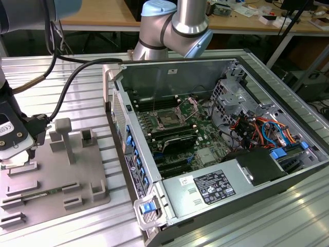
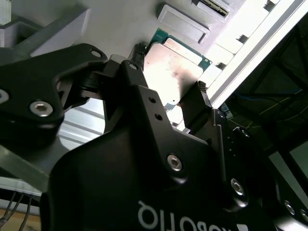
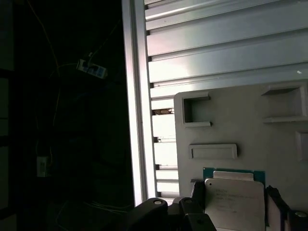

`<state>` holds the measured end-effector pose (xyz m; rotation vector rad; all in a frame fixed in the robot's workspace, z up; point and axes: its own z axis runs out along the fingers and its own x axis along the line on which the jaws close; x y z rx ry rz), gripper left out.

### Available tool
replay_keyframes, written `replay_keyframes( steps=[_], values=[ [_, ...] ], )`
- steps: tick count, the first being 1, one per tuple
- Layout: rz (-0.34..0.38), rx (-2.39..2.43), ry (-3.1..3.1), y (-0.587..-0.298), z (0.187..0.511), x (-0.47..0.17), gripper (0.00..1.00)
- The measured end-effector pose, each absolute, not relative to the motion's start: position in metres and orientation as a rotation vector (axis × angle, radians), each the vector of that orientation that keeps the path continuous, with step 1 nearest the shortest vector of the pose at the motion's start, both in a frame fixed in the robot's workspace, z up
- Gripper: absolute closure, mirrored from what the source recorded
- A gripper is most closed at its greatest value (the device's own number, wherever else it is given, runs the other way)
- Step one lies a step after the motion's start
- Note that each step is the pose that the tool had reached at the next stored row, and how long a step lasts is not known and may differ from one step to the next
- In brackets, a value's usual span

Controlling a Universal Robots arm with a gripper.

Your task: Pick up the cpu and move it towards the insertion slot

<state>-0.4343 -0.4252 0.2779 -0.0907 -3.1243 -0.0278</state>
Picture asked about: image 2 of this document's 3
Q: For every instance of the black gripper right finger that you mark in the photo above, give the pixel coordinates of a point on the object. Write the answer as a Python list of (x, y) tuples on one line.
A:
[(231, 156)]

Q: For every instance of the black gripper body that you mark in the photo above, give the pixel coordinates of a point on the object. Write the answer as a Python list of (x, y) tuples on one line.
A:
[(108, 192)]

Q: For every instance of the CPU with silver top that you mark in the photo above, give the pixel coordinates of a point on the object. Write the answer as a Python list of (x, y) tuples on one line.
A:
[(168, 72)]

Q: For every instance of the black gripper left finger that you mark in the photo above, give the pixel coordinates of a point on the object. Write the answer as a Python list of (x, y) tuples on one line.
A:
[(29, 79)]

